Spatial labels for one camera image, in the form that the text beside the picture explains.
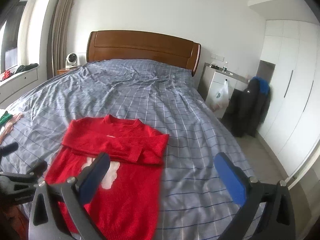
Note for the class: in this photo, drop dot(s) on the brown wooden headboard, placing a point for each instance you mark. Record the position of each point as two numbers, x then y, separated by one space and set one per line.
131 44

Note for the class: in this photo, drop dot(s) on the white window drawer bench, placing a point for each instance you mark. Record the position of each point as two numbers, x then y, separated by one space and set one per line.
18 82

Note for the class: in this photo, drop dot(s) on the white wardrobe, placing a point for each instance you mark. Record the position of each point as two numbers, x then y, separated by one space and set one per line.
291 127

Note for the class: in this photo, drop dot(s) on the beige curtain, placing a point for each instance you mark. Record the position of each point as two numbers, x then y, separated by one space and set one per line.
57 42

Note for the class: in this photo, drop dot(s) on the green and pink clothes pile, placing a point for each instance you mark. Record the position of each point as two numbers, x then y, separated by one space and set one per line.
8 127

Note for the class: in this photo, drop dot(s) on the blue plaid bed cover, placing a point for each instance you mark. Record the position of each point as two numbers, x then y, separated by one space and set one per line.
194 201

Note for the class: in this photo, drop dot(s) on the red knit sweater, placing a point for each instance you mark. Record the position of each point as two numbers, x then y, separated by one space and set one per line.
126 204

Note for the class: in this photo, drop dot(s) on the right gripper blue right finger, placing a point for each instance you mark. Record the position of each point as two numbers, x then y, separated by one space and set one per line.
277 220

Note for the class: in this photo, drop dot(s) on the dark clothes on bench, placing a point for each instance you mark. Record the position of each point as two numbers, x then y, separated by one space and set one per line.
24 68

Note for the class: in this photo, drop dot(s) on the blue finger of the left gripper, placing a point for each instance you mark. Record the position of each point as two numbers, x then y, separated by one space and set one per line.
8 149

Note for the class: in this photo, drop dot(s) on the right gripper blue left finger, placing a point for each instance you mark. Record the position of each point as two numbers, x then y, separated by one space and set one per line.
46 221

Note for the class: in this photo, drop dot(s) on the white bedside cabinet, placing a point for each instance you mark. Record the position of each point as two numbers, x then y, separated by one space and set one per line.
213 79

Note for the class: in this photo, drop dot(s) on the black and blue jacket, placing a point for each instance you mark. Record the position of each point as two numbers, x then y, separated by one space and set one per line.
247 109

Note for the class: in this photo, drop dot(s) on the wooden nightstand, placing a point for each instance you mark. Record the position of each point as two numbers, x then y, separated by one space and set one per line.
65 70

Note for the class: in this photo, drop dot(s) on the small white fan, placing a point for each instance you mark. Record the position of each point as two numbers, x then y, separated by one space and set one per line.
71 61

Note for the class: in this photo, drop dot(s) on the red cloth on bench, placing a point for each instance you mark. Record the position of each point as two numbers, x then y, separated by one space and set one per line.
7 74

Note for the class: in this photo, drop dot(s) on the white plastic bag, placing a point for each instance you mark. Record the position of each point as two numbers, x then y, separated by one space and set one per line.
221 97

